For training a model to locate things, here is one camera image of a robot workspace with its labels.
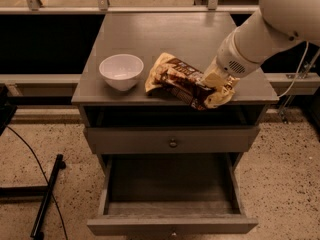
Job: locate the brown chip bag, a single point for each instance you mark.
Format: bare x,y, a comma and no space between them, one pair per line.
184,82

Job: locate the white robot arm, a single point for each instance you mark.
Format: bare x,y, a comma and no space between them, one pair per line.
276,26

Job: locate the grey middle drawer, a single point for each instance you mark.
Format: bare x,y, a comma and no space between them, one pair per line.
155,140

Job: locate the black floor stand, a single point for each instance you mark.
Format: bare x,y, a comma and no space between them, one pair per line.
44,192

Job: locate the grey wooden drawer cabinet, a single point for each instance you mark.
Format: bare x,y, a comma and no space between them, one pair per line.
194,37

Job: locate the white ceramic bowl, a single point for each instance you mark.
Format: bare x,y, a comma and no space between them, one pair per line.
121,71

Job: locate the metal railing frame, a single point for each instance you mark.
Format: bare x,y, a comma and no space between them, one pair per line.
100,4

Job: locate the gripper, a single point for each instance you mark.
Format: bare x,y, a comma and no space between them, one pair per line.
232,61

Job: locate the open grey bottom drawer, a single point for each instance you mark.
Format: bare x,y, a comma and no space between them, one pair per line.
170,194

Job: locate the round metal drawer knob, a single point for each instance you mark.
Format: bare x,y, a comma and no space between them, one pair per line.
173,143

